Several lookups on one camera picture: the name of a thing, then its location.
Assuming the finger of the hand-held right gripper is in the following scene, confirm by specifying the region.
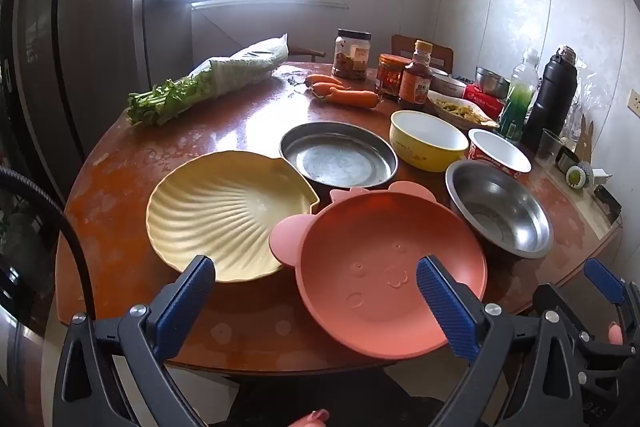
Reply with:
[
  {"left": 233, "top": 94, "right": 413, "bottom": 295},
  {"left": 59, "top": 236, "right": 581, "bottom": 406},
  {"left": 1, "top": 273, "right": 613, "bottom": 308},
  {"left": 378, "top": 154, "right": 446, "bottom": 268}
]
[
  {"left": 531, "top": 283, "right": 636, "bottom": 358},
  {"left": 584, "top": 258, "right": 640, "bottom": 308}
]

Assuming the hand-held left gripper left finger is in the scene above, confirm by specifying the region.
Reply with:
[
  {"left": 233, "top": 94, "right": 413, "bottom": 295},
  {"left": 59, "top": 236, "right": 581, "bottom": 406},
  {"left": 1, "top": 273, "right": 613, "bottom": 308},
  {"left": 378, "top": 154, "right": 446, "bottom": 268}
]
[{"left": 52, "top": 254, "right": 217, "bottom": 427}]

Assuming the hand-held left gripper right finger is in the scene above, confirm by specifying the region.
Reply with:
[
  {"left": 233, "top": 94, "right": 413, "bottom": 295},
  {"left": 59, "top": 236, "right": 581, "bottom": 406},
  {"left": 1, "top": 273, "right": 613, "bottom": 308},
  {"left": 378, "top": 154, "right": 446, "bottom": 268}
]
[{"left": 416, "top": 255, "right": 588, "bottom": 427}]

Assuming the pink bear-shaped plate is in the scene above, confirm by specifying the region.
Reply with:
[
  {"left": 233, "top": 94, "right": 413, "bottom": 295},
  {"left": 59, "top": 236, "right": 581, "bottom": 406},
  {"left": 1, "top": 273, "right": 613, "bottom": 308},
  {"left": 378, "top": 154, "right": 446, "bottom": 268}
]
[{"left": 269, "top": 180, "right": 488, "bottom": 354}]

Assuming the yellow shell-shaped plate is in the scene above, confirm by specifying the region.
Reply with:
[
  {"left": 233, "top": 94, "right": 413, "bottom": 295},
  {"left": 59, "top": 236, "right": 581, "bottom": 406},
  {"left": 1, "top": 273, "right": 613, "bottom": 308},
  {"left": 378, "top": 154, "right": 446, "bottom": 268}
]
[{"left": 146, "top": 150, "right": 321, "bottom": 284}]

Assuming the large steel bowl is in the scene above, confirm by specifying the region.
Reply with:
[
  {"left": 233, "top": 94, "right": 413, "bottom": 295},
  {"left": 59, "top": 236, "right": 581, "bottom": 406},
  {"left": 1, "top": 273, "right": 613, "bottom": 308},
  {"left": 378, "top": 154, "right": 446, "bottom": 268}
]
[{"left": 445, "top": 159, "right": 555, "bottom": 260}]

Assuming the red paper noodle cup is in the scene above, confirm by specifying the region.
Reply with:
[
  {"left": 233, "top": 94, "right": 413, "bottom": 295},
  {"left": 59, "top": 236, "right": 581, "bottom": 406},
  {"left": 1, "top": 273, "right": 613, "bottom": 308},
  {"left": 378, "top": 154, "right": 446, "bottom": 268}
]
[{"left": 467, "top": 128, "right": 532, "bottom": 180}]

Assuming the yellow bowl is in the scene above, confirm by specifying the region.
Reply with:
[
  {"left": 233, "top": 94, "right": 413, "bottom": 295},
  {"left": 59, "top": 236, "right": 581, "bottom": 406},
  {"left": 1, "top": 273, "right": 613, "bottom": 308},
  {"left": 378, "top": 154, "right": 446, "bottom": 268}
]
[{"left": 389, "top": 109, "right": 469, "bottom": 172}]

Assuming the round steel pan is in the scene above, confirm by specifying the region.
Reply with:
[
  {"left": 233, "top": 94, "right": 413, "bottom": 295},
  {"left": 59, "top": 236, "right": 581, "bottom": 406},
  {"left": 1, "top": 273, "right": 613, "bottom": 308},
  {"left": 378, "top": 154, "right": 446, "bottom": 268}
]
[{"left": 278, "top": 122, "right": 399, "bottom": 192}]

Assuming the person's left hand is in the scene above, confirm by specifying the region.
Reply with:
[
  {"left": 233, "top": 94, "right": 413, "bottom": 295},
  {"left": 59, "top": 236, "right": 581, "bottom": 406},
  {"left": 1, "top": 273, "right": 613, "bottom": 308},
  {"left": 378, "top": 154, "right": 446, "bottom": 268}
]
[{"left": 290, "top": 408, "right": 331, "bottom": 427}]

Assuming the small black box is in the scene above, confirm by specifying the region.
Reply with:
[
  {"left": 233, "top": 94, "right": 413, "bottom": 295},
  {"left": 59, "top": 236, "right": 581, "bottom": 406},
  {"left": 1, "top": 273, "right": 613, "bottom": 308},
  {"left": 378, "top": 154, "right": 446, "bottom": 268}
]
[{"left": 594, "top": 186, "right": 624, "bottom": 224}]

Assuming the green and white round object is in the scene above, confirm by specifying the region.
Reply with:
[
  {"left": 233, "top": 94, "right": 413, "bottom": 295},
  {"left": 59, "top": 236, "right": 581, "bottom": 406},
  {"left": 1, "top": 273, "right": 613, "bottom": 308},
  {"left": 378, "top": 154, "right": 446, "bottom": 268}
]
[{"left": 566, "top": 162, "right": 593, "bottom": 188}]

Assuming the small black cup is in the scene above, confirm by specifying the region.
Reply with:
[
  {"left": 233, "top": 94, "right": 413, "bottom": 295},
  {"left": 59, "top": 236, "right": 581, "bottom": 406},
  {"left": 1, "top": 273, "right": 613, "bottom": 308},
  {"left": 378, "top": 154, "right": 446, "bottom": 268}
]
[{"left": 556, "top": 147, "right": 581, "bottom": 172}]

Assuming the clear plastic bag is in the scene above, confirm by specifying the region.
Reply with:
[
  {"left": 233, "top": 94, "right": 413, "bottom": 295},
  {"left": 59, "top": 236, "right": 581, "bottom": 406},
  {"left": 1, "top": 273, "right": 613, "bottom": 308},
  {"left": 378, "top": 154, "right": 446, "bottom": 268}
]
[{"left": 565, "top": 79, "right": 598, "bottom": 142}]

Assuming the black thermos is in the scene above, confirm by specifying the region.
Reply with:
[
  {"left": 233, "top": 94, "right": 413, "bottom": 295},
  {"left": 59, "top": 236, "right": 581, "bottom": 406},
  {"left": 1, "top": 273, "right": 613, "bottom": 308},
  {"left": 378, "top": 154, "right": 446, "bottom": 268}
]
[{"left": 520, "top": 47, "right": 578, "bottom": 151}]

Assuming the green drink bottle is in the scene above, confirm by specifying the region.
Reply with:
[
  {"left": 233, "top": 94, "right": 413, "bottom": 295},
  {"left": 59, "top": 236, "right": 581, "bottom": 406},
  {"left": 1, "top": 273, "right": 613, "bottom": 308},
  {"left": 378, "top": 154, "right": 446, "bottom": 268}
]
[{"left": 497, "top": 48, "right": 540, "bottom": 144}]

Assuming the white dish of food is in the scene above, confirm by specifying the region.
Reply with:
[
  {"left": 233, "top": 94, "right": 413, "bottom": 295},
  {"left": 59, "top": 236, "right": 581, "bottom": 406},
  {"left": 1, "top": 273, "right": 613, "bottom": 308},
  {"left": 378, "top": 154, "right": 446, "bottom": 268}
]
[{"left": 426, "top": 90, "right": 501, "bottom": 130}]

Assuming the red box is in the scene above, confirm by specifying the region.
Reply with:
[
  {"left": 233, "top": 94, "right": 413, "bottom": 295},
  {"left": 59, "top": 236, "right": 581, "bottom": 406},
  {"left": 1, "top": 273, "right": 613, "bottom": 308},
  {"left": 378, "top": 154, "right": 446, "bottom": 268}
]
[{"left": 462, "top": 85, "right": 506, "bottom": 120}]

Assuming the white bowl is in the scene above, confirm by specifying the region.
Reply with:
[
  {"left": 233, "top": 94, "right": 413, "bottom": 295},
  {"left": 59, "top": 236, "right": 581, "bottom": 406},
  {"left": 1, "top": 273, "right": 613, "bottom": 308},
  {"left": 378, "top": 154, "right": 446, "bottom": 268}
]
[{"left": 431, "top": 72, "right": 468, "bottom": 95}]

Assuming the small steel container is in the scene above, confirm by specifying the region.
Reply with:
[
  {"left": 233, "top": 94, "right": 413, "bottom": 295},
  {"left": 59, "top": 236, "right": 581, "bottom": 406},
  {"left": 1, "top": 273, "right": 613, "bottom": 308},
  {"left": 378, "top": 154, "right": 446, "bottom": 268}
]
[{"left": 475, "top": 66, "right": 512, "bottom": 98}]

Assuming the dark sauce jar red label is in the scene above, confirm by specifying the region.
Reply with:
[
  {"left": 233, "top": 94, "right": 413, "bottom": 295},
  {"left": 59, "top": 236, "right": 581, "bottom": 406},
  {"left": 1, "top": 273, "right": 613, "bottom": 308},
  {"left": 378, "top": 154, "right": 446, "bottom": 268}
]
[{"left": 398, "top": 39, "right": 434, "bottom": 112}]

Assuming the large carrot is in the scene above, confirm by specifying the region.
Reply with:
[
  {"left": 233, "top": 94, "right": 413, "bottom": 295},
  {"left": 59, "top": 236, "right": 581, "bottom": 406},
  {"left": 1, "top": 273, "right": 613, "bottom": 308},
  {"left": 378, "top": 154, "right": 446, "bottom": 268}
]
[{"left": 326, "top": 88, "right": 380, "bottom": 108}]

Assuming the red-lidded sauce jar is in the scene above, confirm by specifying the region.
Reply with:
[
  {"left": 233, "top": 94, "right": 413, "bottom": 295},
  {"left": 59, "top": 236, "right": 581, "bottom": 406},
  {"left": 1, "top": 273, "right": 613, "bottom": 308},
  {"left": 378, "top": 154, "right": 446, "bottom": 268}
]
[{"left": 375, "top": 53, "right": 413, "bottom": 102}]

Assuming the celery in plastic bag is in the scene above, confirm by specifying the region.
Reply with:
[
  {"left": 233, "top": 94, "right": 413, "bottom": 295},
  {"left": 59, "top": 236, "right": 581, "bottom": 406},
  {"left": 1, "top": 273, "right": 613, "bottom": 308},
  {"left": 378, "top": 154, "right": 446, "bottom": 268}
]
[{"left": 126, "top": 33, "right": 291, "bottom": 128}]

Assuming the wooden chair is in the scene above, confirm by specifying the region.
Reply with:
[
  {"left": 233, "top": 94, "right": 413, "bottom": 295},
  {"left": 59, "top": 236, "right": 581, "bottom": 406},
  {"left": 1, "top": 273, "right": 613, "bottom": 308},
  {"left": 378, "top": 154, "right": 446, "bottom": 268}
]
[{"left": 391, "top": 34, "right": 455, "bottom": 72}]

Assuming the black-lidded pickle jar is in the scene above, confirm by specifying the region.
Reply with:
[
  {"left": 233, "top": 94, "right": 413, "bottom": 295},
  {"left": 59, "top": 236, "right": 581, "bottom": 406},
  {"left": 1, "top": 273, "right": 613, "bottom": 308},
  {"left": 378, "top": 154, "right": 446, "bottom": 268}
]
[{"left": 331, "top": 28, "right": 373, "bottom": 82}]

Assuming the wooden chair armrest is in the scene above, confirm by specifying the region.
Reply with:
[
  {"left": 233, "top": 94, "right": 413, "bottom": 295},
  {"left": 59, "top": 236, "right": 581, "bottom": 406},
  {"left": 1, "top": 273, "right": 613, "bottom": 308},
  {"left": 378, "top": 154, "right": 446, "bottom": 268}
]
[{"left": 289, "top": 46, "right": 326, "bottom": 62}]

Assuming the grey refrigerator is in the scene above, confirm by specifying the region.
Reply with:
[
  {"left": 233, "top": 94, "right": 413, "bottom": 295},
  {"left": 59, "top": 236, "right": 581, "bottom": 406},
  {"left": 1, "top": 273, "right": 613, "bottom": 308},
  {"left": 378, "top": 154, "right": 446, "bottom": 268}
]
[{"left": 55, "top": 0, "right": 193, "bottom": 188}]

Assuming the black cable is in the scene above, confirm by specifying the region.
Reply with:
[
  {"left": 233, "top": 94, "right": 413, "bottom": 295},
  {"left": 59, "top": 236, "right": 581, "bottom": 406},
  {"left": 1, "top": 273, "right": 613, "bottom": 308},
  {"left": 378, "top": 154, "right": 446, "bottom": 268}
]
[{"left": 0, "top": 167, "right": 97, "bottom": 323}]

